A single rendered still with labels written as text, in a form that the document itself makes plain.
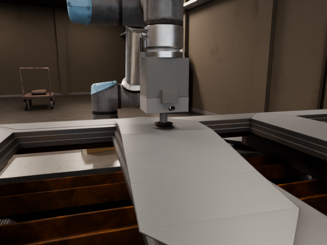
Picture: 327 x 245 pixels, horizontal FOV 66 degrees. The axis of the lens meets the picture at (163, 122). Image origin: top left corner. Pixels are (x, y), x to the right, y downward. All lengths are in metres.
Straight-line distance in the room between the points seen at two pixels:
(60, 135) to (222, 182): 0.51
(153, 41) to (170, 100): 0.11
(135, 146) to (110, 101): 0.74
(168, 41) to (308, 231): 0.35
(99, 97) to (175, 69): 0.71
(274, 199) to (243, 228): 0.07
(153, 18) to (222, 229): 0.36
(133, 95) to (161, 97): 0.67
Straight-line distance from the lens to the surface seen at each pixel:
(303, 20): 4.26
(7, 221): 0.98
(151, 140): 0.44
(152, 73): 0.47
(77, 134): 0.74
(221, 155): 0.41
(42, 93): 7.50
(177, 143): 0.44
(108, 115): 1.16
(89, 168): 0.92
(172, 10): 0.49
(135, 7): 0.58
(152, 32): 0.48
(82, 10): 0.58
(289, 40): 4.35
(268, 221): 0.30
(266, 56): 4.49
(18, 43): 11.45
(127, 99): 1.15
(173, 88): 0.48
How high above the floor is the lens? 1.01
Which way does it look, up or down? 12 degrees down
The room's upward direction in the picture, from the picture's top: straight up
